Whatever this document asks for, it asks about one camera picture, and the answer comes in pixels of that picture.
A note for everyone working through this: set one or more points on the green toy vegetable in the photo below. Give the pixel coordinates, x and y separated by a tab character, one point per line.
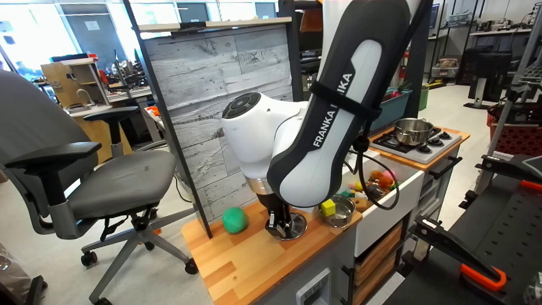
347	194

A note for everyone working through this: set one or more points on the wooden shelf board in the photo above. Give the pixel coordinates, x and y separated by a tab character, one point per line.
248	23

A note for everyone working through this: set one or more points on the grey wood backdrop panel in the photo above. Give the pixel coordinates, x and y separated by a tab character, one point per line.
215	85

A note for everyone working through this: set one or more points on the grey toy stove panel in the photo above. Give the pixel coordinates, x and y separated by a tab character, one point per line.
408	153

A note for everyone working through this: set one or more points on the white toy sink basin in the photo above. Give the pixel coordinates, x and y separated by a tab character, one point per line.
391	214

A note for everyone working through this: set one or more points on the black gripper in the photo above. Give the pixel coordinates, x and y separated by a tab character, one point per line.
276	206

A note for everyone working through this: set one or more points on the red mesh crate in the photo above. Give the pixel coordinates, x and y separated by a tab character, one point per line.
518	138

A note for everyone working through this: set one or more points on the yellow toy lemon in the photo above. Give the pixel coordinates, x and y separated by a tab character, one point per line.
359	187

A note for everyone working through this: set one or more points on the yellow toy cube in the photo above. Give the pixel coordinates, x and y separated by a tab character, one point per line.
328	207

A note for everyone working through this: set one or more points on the grey office chair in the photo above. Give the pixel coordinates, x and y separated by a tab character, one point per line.
113	187

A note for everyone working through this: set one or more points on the wooden toy kitchen unit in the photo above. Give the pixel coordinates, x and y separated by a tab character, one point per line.
255	265

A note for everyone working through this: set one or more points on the green ball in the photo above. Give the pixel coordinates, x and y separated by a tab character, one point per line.
235	221

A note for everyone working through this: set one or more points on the silver cooking pot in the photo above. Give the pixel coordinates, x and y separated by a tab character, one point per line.
414	133

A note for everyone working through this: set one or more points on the light wooden cabinet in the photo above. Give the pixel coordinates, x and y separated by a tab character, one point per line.
69	82

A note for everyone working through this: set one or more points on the black workbench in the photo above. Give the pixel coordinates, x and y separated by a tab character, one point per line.
497	226

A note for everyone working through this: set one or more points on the brown toy bread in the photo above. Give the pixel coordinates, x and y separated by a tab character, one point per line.
364	204

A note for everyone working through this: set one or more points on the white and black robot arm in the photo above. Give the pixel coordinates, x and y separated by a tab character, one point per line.
340	112

